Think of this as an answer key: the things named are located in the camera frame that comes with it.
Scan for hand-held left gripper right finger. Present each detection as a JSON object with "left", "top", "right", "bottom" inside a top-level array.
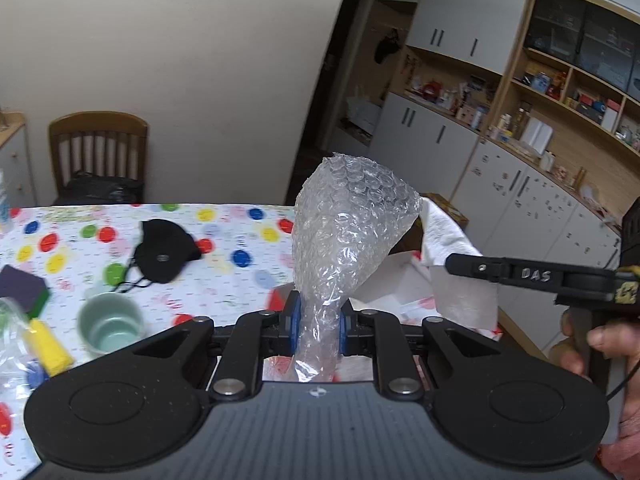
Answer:
[{"left": 337, "top": 305, "right": 507, "bottom": 402}]

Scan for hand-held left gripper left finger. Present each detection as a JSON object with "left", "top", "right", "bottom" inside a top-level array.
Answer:
[{"left": 132, "top": 292, "right": 303, "bottom": 402}]

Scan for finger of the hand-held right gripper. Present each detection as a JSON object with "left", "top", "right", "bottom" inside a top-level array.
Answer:
[{"left": 444, "top": 252, "right": 567, "bottom": 297}]

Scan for pale paper napkin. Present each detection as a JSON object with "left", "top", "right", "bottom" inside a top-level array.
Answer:
[{"left": 419, "top": 194, "right": 501, "bottom": 332}]

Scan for clear bubble wrap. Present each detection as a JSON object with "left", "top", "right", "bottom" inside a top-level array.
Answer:
[{"left": 291, "top": 152, "right": 424, "bottom": 385}]

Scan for person's right hand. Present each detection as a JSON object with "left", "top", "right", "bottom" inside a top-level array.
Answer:
[{"left": 559, "top": 308, "right": 640, "bottom": 480}]

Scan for taped cardboard box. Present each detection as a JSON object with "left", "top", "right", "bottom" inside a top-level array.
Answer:
[{"left": 422, "top": 192, "right": 470, "bottom": 231}]

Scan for white cabinet with stickers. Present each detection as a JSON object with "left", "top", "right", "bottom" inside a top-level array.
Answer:
[{"left": 449, "top": 137, "right": 627, "bottom": 356}]

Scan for polka dot tablecloth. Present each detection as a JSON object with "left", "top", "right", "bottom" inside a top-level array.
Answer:
[{"left": 0, "top": 203, "right": 302, "bottom": 480}]

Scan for wooden shelf unit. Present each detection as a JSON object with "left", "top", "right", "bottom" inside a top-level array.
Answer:
[{"left": 481, "top": 0, "right": 640, "bottom": 233}]

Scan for white base cabinet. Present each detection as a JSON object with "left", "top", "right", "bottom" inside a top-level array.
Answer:
[{"left": 366, "top": 91, "right": 482, "bottom": 214}]

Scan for black face mask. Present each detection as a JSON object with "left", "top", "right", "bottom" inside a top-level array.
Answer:
[{"left": 112, "top": 218, "right": 204, "bottom": 294}]

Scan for row of small bottles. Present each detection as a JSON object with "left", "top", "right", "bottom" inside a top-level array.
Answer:
[{"left": 404, "top": 76, "right": 494, "bottom": 129}]

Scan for pale green cup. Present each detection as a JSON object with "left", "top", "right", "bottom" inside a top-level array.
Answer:
[{"left": 77, "top": 292, "right": 146, "bottom": 360}]

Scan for group of shelf knickknacks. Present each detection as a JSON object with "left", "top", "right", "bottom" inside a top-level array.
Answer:
[{"left": 519, "top": 57, "right": 640, "bottom": 147}]

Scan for white shopping bag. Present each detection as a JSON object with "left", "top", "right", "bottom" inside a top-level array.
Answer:
[{"left": 343, "top": 87, "right": 384, "bottom": 134}]

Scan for black plastic bag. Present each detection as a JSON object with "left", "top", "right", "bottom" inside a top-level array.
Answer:
[{"left": 52, "top": 170, "right": 146, "bottom": 206}]

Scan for black hanging bag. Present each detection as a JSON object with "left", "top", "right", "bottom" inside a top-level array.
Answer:
[{"left": 373, "top": 28, "right": 402, "bottom": 65}]

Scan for yellow sponge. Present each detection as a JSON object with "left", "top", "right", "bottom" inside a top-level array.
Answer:
[{"left": 27, "top": 318, "right": 76, "bottom": 377}]

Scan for blue sponge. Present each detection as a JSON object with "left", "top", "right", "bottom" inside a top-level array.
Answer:
[{"left": 25, "top": 360, "right": 51, "bottom": 392}]

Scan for purple and green sponge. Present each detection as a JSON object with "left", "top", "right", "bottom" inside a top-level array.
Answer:
[{"left": 0, "top": 263, "right": 51, "bottom": 319}]

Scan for wooden chair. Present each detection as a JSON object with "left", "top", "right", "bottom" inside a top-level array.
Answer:
[{"left": 48, "top": 111, "right": 150, "bottom": 205}]

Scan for clear plastic bag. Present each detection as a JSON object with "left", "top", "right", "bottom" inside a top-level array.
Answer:
[{"left": 0, "top": 297, "right": 57, "bottom": 397}]

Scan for white wall cabinet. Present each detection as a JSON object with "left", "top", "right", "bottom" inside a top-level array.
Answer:
[{"left": 375, "top": 0, "right": 534, "bottom": 77}]

